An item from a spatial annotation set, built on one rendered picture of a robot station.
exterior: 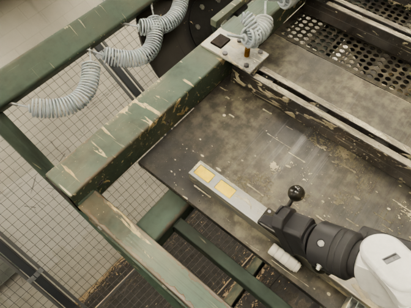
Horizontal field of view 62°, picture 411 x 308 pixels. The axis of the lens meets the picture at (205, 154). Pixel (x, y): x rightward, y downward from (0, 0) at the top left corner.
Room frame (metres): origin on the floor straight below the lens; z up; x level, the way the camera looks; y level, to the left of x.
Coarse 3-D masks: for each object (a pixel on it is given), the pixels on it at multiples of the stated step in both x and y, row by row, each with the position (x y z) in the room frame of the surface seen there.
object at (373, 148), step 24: (216, 48) 1.08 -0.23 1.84; (240, 48) 1.06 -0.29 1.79; (240, 72) 1.06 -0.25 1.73; (264, 72) 1.03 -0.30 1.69; (264, 96) 1.03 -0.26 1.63; (288, 96) 0.95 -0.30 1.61; (312, 96) 0.94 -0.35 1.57; (312, 120) 0.93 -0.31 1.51; (336, 120) 0.87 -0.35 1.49; (360, 120) 0.86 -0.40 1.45; (360, 144) 0.83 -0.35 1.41; (384, 144) 0.80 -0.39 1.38; (384, 168) 0.81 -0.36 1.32; (408, 168) 0.75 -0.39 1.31
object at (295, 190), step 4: (292, 188) 0.67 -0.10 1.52; (296, 188) 0.67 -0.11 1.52; (300, 188) 0.67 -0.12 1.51; (288, 192) 0.68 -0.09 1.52; (292, 192) 0.67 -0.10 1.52; (296, 192) 0.66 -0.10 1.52; (300, 192) 0.66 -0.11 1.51; (304, 192) 0.67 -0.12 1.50; (288, 196) 0.68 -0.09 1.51; (292, 196) 0.67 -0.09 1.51; (296, 196) 0.66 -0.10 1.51; (300, 196) 0.66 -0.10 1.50; (304, 196) 0.67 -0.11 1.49; (292, 200) 0.67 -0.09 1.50; (296, 200) 0.67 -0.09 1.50; (300, 200) 0.67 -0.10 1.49; (288, 204) 0.69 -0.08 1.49
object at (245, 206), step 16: (192, 176) 0.86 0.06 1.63; (208, 192) 0.85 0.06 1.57; (240, 192) 0.80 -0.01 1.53; (240, 208) 0.77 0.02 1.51; (256, 208) 0.77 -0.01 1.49; (256, 224) 0.75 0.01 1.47; (272, 240) 0.73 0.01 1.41; (336, 288) 0.63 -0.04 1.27; (352, 288) 0.60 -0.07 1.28; (368, 304) 0.57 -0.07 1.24
